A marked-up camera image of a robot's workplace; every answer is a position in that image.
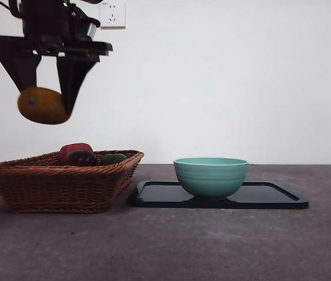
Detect brown wicker basket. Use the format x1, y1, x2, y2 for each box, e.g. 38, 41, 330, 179
0, 149, 144, 214

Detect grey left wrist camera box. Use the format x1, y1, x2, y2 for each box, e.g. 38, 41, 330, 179
67, 5, 101, 39

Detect dark red plum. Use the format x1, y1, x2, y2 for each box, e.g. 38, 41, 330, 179
65, 149, 98, 167

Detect teal ribbed bowl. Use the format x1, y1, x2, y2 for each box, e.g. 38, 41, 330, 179
173, 157, 249, 201

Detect green avocado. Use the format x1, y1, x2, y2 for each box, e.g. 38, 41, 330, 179
99, 153, 127, 166

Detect red apple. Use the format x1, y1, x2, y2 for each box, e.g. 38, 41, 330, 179
59, 142, 94, 165

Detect dark green rectangular tray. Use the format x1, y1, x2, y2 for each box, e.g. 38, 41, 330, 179
129, 180, 310, 210

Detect yellow-orange oval fruit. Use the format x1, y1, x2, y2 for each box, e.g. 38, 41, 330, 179
17, 86, 72, 125

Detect white wall socket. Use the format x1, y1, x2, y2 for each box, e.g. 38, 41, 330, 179
99, 0, 126, 29

